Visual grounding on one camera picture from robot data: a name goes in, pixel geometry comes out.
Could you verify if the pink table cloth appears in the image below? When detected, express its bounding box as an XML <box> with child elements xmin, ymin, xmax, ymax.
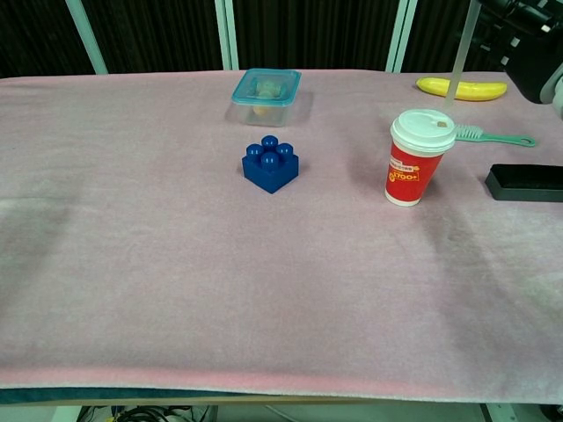
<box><xmin>0</xmin><ymin>69</ymin><xmax>563</xmax><ymax>405</ymax></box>

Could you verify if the beige toy in container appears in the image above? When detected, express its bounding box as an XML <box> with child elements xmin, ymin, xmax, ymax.
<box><xmin>252</xmin><ymin>77</ymin><xmax>283</xmax><ymax>117</ymax></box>

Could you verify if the clear container with blue lid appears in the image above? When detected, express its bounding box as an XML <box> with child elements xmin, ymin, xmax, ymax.
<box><xmin>230</xmin><ymin>68</ymin><xmax>303</xmax><ymax>128</ymax></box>

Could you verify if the black rectangular box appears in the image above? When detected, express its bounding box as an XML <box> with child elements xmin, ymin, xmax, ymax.
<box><xmin>484</xmin><ymin>164</ymin><xmax>563</xmax><ymax>204</ymax></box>

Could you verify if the blue building block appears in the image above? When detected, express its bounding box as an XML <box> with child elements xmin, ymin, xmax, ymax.
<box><xmin>241</xmin><ymin>135</ymin><xmax>301</xmax><ymax>195</ymax></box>

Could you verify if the white frame post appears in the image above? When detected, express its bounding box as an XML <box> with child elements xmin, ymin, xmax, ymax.
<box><xmin>214</xmin><ymin>0</ymin><xmax>240</xmax><ymax>72</ymax></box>
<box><xmin>64</xmin><ymin>0</ymin><xmax>109</xmax><ymax>76</ymax></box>
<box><xmin>384</xmin><ymin>0</ymin><xmax>419</xmax><ymax>73</ymax></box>

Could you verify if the yellow toy banana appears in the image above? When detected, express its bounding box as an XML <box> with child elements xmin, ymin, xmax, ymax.
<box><xmin>415</xmin><ymin>76</ymin><xmax>508</xmax><ymax>103</ymax></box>

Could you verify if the red paper cup white lid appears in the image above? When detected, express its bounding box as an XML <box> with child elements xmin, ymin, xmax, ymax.
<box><xmin>384</xmin><ymin>108</ymin><xmax>457</xmax><ymax>208</ymax></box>

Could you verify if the translucent straw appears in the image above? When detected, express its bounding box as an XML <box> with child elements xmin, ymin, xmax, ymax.
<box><xmin>442</xmin><ymin>0</ymin><xmax>481</xmax><ymax>112</ymax></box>

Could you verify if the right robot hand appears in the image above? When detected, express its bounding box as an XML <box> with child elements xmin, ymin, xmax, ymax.
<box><xmin>477</xmin><ymin>0</ymin><xmax>563</xmax><ymax>112</ymax></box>

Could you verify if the green hairbrush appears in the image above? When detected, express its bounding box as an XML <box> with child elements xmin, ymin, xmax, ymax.
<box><xmin>452</xmin><ymin>123</ymin><xmax>537</xmax><ymax>149</ymax></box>

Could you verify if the black floor cable bundle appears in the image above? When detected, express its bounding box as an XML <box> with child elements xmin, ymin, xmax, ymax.
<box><xmin>80</xmin><ymin>404</ymin><xmax>213</xmax><ymax>422</ymax></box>

